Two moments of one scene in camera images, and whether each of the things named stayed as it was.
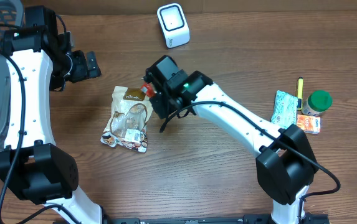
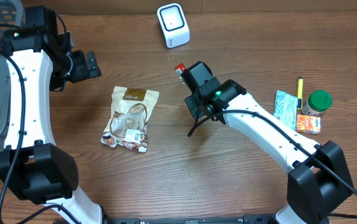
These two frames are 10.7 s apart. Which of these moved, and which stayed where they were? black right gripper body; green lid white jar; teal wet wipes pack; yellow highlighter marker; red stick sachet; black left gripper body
Moved: red stick sachet; black right gripper body
Stayed: teal wet wipes pack; green lid white jar; black left gripper body; yellow highlighter marker
